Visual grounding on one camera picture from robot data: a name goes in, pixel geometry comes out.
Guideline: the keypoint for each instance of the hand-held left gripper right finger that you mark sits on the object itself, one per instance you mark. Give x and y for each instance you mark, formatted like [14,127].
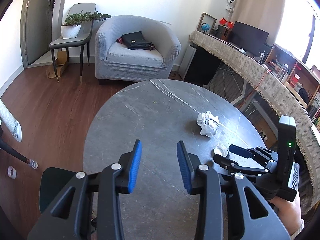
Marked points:
[184,170]

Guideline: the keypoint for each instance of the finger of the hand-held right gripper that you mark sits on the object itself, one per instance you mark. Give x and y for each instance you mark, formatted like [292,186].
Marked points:
[225,162]
[240,151]

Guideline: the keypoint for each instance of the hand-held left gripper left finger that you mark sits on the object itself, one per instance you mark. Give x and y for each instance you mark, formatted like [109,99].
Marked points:
[133,170]

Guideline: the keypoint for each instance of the white round lid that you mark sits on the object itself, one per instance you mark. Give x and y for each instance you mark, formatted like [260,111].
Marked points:
[221,150]

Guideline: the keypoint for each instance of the white paper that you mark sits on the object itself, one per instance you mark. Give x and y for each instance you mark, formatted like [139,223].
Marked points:
[208,123]

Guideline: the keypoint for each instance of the dark green trash bin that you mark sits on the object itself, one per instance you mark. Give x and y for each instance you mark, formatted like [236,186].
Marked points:
[53,185]

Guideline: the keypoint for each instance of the person's right hand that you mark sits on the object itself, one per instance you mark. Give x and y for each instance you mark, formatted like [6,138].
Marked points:
[287,212]

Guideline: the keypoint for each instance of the round grey marble table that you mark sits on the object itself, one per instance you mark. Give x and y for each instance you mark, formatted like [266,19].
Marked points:
[150,120]

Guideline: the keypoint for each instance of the desk with beige fringed cloth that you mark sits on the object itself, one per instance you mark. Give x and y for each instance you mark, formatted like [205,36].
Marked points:
[272,90]

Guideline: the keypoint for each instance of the wooden bookshelf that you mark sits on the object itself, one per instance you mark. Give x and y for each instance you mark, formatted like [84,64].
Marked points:
[300,80]

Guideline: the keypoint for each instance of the white cabinet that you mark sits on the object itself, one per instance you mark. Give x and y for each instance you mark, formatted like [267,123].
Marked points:
[190,62]

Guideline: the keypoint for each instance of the grey armchair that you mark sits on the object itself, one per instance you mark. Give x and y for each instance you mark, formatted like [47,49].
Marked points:
[135,60]

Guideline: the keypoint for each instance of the black monitor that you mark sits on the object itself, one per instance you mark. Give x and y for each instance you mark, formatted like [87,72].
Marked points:
[250,36]

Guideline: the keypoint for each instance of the brown wooden speaker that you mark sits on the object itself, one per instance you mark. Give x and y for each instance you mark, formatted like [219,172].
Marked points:
[223,33]

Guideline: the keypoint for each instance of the clear tape roll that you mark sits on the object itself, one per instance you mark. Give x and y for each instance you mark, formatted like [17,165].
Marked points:
[12,172]

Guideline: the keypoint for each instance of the small blue globe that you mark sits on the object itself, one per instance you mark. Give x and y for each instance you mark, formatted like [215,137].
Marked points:
[205,27]

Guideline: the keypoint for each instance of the flat cardboard box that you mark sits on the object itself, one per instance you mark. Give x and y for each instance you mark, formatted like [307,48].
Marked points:
[56,67]

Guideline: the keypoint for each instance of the black handbag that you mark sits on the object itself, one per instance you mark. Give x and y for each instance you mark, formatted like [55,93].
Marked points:
[136,41]

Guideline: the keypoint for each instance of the small red desk ornaments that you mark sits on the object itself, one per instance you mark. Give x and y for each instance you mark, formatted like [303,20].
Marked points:
[226,22]

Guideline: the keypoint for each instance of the grey dining chair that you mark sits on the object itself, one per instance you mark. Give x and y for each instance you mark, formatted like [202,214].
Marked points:
[70,42]

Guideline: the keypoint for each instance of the beige curtain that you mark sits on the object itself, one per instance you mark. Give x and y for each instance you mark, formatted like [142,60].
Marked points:
[260,7]

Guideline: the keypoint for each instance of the potted plant in white pot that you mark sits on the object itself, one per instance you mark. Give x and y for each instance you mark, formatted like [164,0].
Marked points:
[71,31]

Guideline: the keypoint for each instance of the grey door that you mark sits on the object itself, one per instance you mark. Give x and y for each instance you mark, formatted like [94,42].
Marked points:
[37,22]

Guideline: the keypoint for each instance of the wooden picture frame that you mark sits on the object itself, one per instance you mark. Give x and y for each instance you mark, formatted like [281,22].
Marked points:
[208,17]

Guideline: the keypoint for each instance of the white security camera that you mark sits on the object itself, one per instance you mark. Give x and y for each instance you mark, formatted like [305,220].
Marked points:
[231,1]

